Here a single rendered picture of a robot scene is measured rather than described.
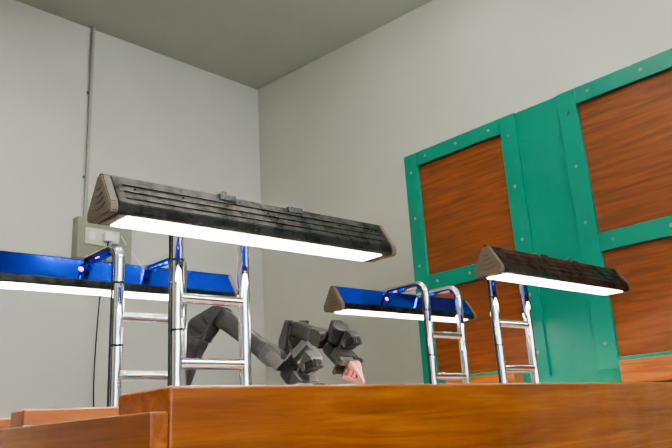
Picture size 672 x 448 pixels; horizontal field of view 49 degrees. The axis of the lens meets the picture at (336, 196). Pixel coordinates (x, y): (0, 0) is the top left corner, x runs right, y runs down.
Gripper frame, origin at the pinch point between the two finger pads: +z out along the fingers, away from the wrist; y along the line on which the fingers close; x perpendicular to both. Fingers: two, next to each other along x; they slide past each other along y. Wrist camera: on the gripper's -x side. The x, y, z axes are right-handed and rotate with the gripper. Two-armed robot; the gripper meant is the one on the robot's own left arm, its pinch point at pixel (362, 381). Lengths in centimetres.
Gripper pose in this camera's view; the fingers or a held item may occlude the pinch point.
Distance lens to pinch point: 248.8
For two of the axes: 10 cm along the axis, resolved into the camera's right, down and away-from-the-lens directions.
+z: 5.4, 4.2, -7.3
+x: -3.9, 8.9, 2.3
